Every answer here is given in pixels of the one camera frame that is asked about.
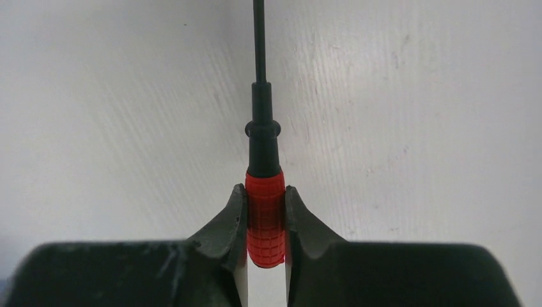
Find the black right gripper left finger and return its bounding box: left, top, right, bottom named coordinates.
left=3, top=184, right=248, bottom=306

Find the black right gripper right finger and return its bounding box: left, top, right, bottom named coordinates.
left=285, top=186, right=520, bottom=306

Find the red black screwdriver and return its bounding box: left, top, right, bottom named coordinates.
left=245, top=1, right=285, bottom=269

